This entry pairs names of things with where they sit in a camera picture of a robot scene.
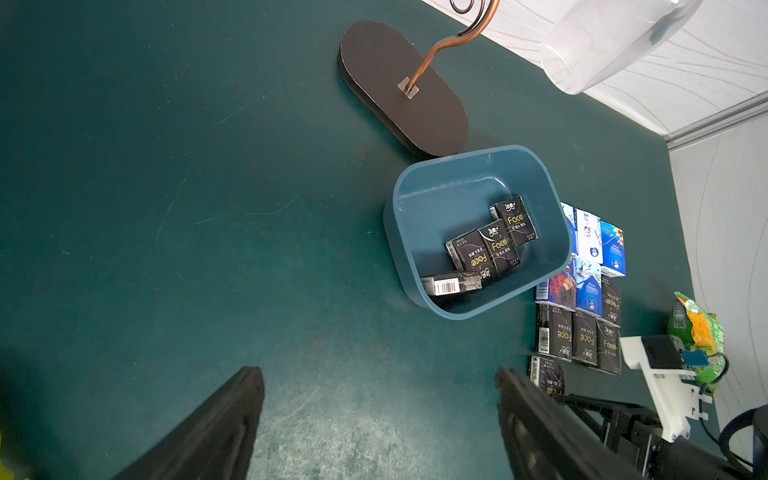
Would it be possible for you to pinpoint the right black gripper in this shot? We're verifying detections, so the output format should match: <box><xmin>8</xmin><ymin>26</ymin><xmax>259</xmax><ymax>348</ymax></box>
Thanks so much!
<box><xmin>557</xmin><ymin>394</ymin><xmax>662</xmax><ymax>479</ymax></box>

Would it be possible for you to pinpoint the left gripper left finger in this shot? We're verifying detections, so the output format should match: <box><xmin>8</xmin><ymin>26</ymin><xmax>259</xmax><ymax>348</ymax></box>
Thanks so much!
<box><xmin>116</xmin><ymin>367</ymin><xmax>265</xmax><ymax>479</ymax></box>

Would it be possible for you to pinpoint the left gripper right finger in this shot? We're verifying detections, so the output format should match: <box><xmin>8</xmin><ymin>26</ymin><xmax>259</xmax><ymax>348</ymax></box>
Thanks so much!
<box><xmin>495</xmin><ymin>367</ymin><xmax>641</xmax><ymax>479</ymax></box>

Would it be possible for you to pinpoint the black Face tissue pack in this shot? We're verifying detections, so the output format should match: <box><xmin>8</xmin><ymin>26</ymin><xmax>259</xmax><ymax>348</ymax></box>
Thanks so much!
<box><xmin>571</xmin><ymin>311</ymin><xmax>598</xmax><ymax>367</ymax></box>
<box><xmin>601</xmin><ymin>276</ymin><xmax>622</xmax><ymax>327</ymax></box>
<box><xmin>535</xmin><ymin>304</ymin><xmax>573</xmax><ymax>362</ymax></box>
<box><xmin>528</xmin><ymin>355</ymin><xmax>565</xmax><ymax>397</ymax></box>
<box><xmin>597</xmin><ymin>320</ymin><xmax>621</xmax><ymax>376</ymax></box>

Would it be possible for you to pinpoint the dark blue tissue pack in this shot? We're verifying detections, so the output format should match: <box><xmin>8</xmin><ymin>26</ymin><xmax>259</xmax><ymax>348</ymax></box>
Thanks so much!
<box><xmin>535</xmin><ymin>262</ymin><xmax>577</xmax><ymax>311</ymax></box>

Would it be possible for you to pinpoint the blue pocket tissue pack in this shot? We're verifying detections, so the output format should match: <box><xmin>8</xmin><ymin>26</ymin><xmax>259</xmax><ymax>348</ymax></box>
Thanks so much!
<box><xmin>601</xmin><ymin>221</ymin><xmax>626</xmax><ymax>277</ymax></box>

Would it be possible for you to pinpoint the teal plastic storage box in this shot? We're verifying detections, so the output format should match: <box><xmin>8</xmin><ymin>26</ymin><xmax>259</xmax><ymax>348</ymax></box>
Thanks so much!
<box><xmin>383</xmin><ymin>145</ymin><xmax>572</xmax><ymax>321</ymax></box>

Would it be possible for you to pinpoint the blue white tissue pack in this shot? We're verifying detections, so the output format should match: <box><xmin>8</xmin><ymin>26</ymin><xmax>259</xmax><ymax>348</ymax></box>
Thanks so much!
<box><xmin>561</xmin><ymin>202</ymin><xmax>578</xmax><ymax>256</ymax></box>

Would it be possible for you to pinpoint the black face pack in box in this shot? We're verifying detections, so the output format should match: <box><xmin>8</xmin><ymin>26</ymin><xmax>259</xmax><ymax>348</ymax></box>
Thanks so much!
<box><xmin>445</xmin><ymin>220</ymin><xmax>521</xmax><ymax>279</ymax></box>
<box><xmin>489</xmin><ymin>196</ymin><xmax>538</xmax><ymax>247</ymax></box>

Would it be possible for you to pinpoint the green snack bag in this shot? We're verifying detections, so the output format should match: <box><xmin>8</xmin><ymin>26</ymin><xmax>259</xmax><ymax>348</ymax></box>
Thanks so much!
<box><xmin>667</xmin><ymin>292</ymin><xmax>726</xmax><ymax>390</ymax></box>

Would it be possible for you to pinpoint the metal scroll cup stand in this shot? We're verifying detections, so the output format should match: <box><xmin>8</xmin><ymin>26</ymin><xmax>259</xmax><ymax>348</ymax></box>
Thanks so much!
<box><xmin>338</xmin><ymin>1</ymin><xmax>500</xmax><ymax>158</ymax></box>

